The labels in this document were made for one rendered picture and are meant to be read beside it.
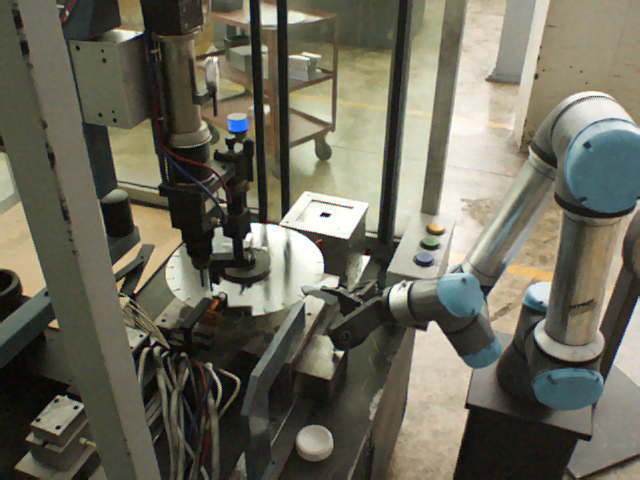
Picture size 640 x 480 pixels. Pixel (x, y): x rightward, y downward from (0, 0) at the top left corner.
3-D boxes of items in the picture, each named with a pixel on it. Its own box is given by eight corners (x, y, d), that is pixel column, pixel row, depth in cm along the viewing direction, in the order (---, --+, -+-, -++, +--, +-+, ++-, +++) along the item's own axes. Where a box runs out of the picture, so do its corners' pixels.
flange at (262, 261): (218, 282, 122) (217, 272, 121) (219, 251, 131) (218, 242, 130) (273, 279, 123) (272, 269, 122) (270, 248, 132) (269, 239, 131)
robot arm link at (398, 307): (418, 330, 105) (399, 290, 104) (397, 333, 109) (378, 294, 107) (435, 308, 111) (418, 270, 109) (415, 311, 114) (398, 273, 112)
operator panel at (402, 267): (408, 258, 165) (414, 211, 157) (448, 266, 162) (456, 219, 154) (381, 321, 143) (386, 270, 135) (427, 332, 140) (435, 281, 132)
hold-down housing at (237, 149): (235, 225, 117) (228, 128, 106) (256, 232, 115) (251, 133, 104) (218, 239, 113) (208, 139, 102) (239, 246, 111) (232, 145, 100)
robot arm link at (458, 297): (480, 329, 99) (456, 293, 96) (424, 335, 107) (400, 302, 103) (491, 295, 104) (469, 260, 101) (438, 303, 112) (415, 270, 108)
